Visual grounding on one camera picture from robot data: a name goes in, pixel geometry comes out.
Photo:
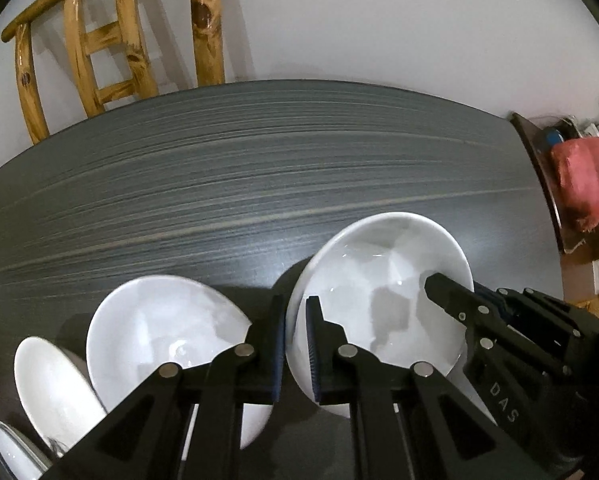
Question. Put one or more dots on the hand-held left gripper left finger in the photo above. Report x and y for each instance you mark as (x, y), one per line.
(279, 355)

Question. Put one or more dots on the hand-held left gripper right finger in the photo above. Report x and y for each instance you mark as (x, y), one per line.
(313, 360)

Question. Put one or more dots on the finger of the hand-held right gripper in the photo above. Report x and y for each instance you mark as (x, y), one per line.
(494, 305)
(449, 295)

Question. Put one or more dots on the white ceramic bowl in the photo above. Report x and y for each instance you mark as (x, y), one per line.
(379, 270)

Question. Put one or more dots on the white bowl with red pattern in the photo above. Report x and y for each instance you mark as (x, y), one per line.
(154, 320)

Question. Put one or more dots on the small deep plate pink flower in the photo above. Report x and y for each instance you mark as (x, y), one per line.
(49, 390)

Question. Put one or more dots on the white plate with pink flowers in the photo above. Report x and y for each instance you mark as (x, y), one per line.
(16, 455)

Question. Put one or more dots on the red bag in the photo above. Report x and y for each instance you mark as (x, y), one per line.
(584, 180)

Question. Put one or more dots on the wooden chair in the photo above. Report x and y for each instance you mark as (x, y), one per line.
(207, 35)

